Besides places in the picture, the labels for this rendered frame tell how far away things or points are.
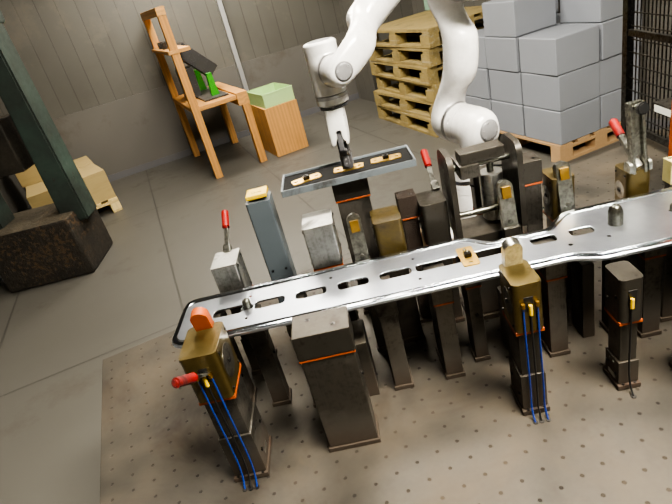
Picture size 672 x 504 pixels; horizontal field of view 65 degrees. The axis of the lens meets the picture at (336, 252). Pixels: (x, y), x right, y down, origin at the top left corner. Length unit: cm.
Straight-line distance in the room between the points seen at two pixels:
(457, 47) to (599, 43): 288
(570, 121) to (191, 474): 363
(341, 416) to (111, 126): 626
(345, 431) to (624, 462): 56
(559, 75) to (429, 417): 324
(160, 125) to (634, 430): 655
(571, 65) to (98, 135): 531
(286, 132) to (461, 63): 449
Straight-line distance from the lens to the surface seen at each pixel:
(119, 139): 719
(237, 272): 137
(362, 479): 122
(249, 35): 728
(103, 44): 710
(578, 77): 429
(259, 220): 150
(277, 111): 591
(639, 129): 148
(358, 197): 147
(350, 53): 132
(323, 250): 133
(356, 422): 123
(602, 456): 123
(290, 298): 125
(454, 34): 160
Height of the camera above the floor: 164
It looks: 27 degrees down
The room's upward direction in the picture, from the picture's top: 15 degrees counter-clockwise
